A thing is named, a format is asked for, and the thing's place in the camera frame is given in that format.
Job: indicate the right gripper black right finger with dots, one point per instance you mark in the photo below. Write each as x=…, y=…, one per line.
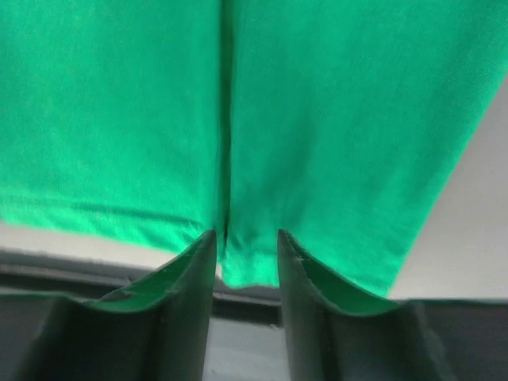
x=357, y=337

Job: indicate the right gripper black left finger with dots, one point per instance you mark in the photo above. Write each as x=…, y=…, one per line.
x=153, y=329

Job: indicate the green t shirt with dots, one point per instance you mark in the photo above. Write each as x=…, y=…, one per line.
x=153, y=121

